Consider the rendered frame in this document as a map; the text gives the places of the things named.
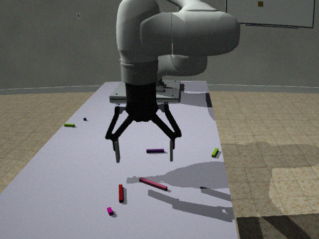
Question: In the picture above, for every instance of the pink rod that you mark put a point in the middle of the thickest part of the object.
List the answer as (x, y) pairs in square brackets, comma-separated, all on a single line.
[(153, 184)]

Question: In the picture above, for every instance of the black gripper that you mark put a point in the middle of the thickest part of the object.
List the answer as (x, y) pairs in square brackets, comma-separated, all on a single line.
[(144, 95)]

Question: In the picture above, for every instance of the small magenta block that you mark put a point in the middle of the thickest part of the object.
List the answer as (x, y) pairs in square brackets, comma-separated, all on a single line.
[(110, 212)]

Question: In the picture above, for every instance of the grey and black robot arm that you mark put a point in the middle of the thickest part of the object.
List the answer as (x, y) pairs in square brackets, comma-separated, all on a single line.
[(144, 34)]

